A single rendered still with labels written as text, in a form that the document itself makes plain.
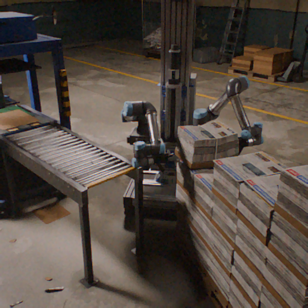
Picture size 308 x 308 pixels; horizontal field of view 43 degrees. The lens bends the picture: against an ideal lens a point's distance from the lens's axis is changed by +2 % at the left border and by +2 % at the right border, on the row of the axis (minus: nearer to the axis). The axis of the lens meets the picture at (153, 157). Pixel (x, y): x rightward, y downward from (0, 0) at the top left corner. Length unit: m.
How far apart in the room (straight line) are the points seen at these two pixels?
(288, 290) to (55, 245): 2.07
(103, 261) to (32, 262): 0.56
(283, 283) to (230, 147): 1.12
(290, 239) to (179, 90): 1.86
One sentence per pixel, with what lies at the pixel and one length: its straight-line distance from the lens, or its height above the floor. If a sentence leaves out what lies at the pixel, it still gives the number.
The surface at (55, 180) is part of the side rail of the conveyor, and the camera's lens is 2.90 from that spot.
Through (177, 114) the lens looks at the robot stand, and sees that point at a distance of 3.44.
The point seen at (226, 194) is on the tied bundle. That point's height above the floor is 0.91.
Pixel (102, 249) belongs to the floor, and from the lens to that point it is 3.38.
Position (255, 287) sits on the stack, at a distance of 2.35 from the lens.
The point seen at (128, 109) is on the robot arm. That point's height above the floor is 1.18.
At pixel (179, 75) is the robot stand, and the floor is 1.31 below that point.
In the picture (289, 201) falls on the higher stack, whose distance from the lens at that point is 1.88.
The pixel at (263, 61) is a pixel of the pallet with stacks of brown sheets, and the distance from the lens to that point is 8.89.
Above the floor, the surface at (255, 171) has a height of 1.07.
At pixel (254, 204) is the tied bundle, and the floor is 1.01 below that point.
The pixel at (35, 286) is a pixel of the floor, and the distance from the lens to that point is 3.17.
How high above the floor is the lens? 2.10
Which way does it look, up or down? 25 degrees down
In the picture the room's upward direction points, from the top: straight up
